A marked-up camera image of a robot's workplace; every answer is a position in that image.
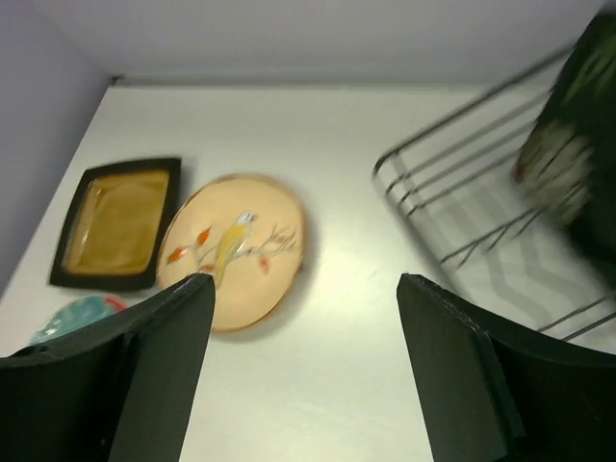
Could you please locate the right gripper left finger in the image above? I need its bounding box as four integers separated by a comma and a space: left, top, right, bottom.
1, 273, 216, 461

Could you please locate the round red teal plate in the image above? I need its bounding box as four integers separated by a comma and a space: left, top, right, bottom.
29, 295, 129, 346

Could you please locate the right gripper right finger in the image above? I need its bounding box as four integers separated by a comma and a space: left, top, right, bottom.
397, 273, 615, 461

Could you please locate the round bird pattern plate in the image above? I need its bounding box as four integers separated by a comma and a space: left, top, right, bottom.
156, 173, 308, 332

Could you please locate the black floral square plate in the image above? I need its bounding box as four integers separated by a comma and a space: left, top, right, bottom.
514, 10, 615, 264

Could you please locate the black wire dish rack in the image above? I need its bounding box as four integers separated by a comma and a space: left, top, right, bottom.
372, 46, 615, 352

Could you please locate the square amber plate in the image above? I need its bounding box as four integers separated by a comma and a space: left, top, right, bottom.
48, 157, 182, 293

